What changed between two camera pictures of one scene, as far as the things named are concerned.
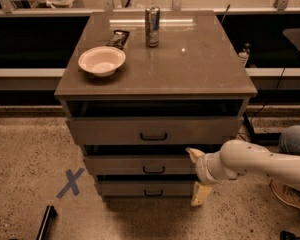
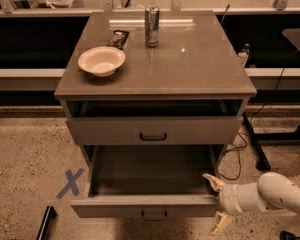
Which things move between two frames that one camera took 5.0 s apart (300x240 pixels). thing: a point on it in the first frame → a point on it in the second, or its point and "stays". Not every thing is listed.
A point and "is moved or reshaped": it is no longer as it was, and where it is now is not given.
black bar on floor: [48, 220] stays
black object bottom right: [285, 235] stays
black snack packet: [118, 39] stays
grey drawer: [154, 122] stays
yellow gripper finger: [200, 193] → [221, 221]
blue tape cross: [72, 183] stays
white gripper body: [202, 169] → [228, 199]
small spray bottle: [244, 54] stays
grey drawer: [140, 165] is moved or reshaped
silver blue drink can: [152, 26] stays
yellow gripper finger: [194, 153] → [216, 183]
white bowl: [102, 60] stays
